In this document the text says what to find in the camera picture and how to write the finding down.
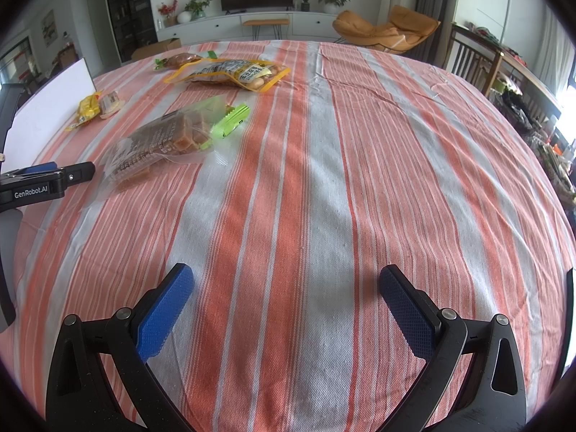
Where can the bread pack with green ends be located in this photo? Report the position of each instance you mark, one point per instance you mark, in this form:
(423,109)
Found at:
(182,59)

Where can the small yellow snack packet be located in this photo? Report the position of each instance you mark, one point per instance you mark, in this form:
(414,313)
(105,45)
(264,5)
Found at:
(87,108)

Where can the wooden stool with metal legs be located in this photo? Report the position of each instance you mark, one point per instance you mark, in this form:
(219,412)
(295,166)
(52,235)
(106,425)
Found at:
(265,22)

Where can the leafy plant in pot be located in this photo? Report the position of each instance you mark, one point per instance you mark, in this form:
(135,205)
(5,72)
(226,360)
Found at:
(198,5)

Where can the orange lounge chair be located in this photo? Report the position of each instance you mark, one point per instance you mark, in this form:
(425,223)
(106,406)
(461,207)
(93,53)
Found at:
(360,27)

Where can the red flowers in vase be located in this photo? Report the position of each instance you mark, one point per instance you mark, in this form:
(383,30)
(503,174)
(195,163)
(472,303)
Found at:
(167,9)

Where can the clear bag of brown cubes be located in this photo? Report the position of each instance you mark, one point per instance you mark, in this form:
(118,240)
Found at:
(153,144)

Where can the white sheer curtain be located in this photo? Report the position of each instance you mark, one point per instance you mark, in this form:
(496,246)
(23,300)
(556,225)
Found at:
(549,49)

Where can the grey curtain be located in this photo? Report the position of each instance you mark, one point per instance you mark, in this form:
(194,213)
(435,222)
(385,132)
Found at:
(434,0)

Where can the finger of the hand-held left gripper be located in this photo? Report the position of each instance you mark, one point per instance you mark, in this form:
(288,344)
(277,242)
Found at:
(40,168)
(81,172)

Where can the black display cabinet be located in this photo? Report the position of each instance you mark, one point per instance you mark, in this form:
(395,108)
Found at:
(130,9)

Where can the wooden dining table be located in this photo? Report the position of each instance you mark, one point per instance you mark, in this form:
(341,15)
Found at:
(531,78)

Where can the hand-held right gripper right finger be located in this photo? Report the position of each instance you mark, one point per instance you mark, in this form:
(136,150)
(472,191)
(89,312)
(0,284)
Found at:
(407,312)

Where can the orange striped tablecloth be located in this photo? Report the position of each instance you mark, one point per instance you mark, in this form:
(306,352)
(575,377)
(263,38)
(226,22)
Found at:
(315,189)

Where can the light green bucket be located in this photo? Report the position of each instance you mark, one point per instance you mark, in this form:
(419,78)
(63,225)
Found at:
(501,86)

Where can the brown cardboard box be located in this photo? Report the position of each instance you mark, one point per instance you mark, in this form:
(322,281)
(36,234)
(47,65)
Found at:
(157,48)

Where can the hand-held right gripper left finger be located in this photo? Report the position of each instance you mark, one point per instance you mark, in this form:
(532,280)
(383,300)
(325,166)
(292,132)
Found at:
(164,315)

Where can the dark wooden dining chair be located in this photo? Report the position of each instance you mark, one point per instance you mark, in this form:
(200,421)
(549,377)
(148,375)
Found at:
(468,54)

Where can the round white vase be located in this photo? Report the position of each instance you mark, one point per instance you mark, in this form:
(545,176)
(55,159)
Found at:
(184,18)

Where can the small beige snack packet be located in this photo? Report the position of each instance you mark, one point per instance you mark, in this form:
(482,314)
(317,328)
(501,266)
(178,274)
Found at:
(110,103)

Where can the framed wall painting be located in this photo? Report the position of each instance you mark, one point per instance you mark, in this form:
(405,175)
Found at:
(49,27)

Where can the pile of assorted clutter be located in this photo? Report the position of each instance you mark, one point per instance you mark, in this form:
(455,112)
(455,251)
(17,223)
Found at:
(553,157)

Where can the yellow-edged clear peanut packet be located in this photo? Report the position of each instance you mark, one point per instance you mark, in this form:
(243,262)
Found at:
(225,74)

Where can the white television cabinet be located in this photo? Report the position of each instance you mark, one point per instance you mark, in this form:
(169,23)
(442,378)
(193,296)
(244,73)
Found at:
(310,22)

